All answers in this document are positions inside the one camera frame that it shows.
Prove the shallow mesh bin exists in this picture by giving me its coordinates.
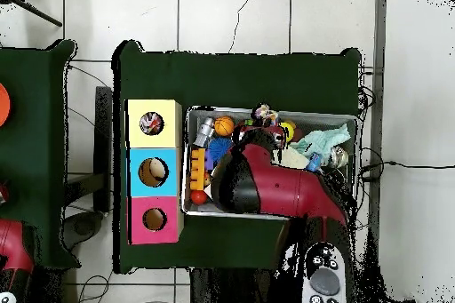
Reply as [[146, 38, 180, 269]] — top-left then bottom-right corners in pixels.
[[180, 105, 359, 224]]

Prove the wooden box with three holes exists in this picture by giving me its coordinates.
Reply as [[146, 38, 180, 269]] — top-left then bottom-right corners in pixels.
[[124, 99, 183, 246]]

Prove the plain yellow ball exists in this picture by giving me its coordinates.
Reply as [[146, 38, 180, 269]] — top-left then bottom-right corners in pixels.
[[280, 121, 297, 143]]

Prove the cream waffle cloth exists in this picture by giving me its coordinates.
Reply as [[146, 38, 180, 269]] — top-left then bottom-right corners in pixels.
[[274, 146, 309, 171]]

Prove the mint waffle cloth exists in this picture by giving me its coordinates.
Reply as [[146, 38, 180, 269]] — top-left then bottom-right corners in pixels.
[[289, 123, 352, 163]]

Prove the small orange basketball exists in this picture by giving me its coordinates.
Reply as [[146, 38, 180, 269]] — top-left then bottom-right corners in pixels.
[[213, 116, 236, 138]]

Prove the blue spiky ball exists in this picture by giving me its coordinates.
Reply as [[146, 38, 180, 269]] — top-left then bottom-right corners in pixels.
[[207, 138, 235, 164]]

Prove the dark green table cloth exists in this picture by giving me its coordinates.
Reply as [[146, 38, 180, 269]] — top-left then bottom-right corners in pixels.
[[0, 39, 81, 270], [111, 39, 363, 277]]

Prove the orange building block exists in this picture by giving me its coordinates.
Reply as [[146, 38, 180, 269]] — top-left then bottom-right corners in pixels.
[[188, 148, 207, 191]]

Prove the black rod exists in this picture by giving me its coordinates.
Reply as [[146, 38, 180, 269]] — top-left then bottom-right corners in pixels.
[[8, 0, 64, 28]]

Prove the orange disc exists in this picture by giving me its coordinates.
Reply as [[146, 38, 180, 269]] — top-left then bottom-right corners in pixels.
[[0, 83, 12, 128]]

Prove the black cable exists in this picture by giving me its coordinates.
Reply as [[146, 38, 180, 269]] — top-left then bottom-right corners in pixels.
[[356, 146, 455, 183]]

